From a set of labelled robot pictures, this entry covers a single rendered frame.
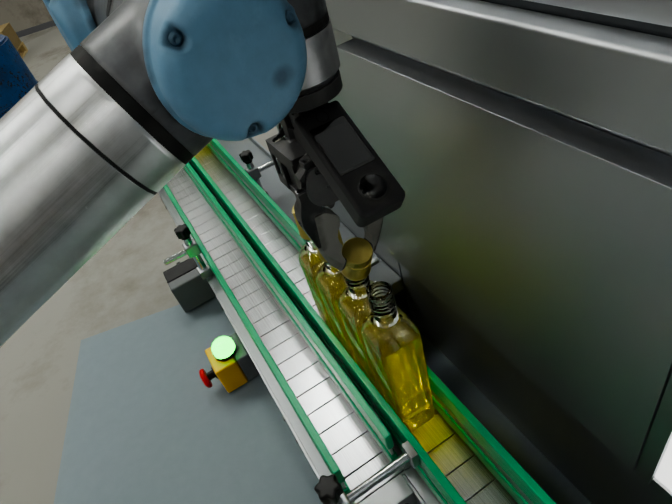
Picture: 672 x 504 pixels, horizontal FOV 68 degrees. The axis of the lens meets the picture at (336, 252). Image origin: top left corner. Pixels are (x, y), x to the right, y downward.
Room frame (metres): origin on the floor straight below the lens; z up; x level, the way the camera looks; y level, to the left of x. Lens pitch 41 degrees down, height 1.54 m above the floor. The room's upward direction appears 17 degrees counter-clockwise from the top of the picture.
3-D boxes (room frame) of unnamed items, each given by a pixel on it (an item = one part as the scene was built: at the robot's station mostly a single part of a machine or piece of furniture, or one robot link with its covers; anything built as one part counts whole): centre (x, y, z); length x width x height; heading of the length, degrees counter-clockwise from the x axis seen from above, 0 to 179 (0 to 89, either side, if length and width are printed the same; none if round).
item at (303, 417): (1.12, 0.35, 0.92); 1.75 x 0.01 x 0.08; 18
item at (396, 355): (0.38, -0.03, 0.99); 0.06 x 0.06 x 0.21; 17
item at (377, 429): (1.14, 0.28, 0.92); 1.75 x 0.01 x 0.08; 18
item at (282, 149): (0.44, -0.01, 1.31); 0.09 x 0.08 x 0.12; 19
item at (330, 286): (0.49, 0.01, 0.99); 0.06 x 0.06 x 0.21; 17
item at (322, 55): (0.44, -0.01, 1.39); 0.08 x 0.08 x 0.05
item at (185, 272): (0.92, 0.35, 0.79); 0.08 x 0.08 x 0.08; 18
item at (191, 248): (0.82, 0.30, 0.94); 0.07 x 0.04 x 0.13; 108
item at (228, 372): (0.65, 0.26, 0.79); 0.07 x 0.07 x 0.07; 18
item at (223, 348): (0.65, 0.26, 0.84); 0.05 x 0.05 x 0.03
